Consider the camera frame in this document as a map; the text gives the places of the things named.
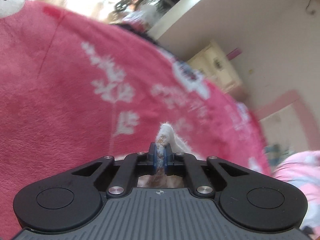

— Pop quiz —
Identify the purple cup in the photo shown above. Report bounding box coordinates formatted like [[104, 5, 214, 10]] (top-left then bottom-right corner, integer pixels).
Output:
[[226, 49, 243, 59]]

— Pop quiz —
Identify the white plastic bag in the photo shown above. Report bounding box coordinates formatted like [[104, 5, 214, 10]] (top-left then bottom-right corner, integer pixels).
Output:
[[123, 4, 157, 28]]

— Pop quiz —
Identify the beige houndstooth coat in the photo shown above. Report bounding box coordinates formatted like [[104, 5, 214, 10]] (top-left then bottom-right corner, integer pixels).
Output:
[[137, 121, 194, 188]]

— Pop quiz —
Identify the pink floral blanket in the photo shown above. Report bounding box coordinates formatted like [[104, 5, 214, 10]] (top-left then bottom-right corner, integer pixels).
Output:
[[0, 0, 273, 240]]

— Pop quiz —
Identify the pink headboard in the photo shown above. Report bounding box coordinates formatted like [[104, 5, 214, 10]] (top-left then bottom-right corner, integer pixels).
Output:
[[254, 89, 317, 153]]

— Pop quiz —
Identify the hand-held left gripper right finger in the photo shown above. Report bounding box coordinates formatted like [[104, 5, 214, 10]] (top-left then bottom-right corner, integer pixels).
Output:
[[164, 143, 250, 198]]

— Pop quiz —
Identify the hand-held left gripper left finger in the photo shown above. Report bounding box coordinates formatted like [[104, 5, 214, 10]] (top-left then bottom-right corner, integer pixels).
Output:
[[71, 142, 162, 197]]

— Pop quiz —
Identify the plaid cloth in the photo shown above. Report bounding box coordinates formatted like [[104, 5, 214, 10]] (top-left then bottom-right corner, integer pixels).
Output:
[[263, 143, 296, 166]]

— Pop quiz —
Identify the cream nightstand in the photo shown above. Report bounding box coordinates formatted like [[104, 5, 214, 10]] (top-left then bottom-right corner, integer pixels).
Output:
[[186, 40, 247, 98]]

